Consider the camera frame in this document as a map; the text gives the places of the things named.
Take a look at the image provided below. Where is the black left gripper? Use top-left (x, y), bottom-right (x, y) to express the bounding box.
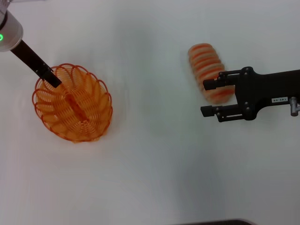
top-left (10, 39), bottom-right (63, 89)

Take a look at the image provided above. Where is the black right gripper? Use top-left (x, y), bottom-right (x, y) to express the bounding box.
top-left (200, 67), bottom-right (300, 123)

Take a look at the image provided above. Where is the orange striped bread loaf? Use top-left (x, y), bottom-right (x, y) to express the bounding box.
top-left (187, 43), bottom-right (236, 105)

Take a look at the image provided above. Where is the orange wire basket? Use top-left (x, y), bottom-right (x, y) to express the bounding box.
top-left (32, 62), bottom-right (113, 144)

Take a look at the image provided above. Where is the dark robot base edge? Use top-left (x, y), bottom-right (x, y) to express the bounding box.
top-left (180, 218), bottom-right (255, 225)

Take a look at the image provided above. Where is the silver cable connector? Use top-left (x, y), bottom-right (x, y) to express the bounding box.
top-left (288, 96), bottom-right (300, 117)

